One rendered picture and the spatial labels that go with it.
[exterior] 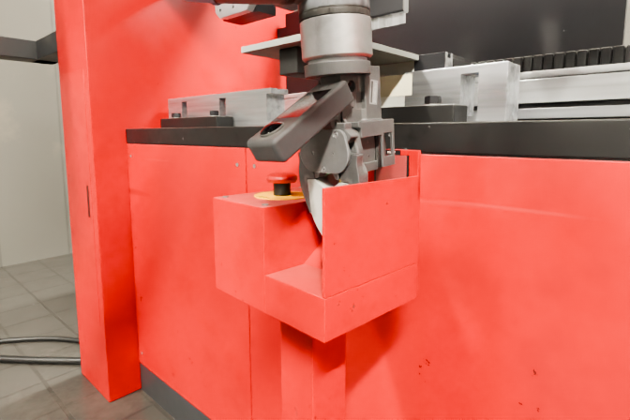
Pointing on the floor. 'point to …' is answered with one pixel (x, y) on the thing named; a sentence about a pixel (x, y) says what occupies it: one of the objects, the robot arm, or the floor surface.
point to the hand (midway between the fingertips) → (334, 247)
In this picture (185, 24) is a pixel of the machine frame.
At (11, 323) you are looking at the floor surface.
